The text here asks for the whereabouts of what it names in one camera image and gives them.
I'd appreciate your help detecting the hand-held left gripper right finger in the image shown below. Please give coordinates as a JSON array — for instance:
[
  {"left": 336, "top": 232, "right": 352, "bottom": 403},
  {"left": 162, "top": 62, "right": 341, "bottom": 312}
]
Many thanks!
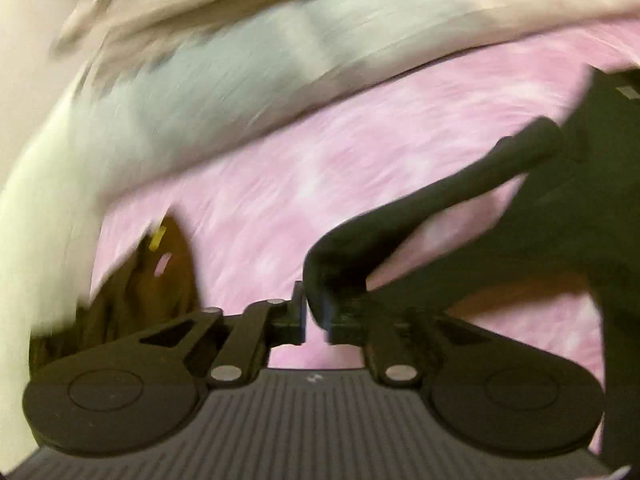
[{"left": 322, "top": 298, "right": 501, "bottom": 389}]

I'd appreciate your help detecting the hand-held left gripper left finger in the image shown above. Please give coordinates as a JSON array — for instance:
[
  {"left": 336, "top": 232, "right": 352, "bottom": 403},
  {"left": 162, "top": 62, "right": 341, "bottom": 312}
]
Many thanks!
[{"left": 138, "top": 281, "right": 307, "bottom": 389}]

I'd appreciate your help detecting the black garment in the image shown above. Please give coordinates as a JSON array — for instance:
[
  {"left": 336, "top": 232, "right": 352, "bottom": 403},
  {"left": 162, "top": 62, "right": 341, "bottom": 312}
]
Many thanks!
[{"left": 303, "top": 67, "right": 640, "bottom": 467}]

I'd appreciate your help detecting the pink floral blanket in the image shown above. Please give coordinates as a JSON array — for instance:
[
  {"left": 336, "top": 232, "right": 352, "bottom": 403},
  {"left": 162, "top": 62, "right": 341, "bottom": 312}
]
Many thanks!
[{"left": 90, "top": 27, "right": 640, "bottom": 453}]

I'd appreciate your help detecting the brown cloth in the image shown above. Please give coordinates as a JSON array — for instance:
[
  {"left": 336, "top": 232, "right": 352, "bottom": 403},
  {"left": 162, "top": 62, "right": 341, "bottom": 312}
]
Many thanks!
[{"left": 30, "top": 215, "right": 201, "bottom": 378}]

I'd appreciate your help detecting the pale grey-blue cloth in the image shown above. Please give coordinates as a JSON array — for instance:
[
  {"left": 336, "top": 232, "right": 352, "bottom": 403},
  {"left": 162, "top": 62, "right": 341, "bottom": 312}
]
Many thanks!
[{"left": 75, "top": 0, "right": 483, "bottom": 171}]

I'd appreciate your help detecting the beige bedding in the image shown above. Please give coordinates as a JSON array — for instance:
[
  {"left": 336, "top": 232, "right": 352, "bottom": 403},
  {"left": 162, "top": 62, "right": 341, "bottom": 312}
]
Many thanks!
[{"left": 50, "top": 0, "right": 640, "bottom": 68}]

